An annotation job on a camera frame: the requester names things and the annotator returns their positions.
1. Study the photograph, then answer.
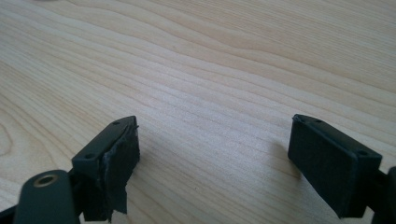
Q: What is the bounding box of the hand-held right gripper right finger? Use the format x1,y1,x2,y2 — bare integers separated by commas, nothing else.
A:
287,113,383,218

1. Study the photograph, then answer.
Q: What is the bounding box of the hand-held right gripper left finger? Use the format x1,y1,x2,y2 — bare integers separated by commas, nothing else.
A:
71,115,141,223

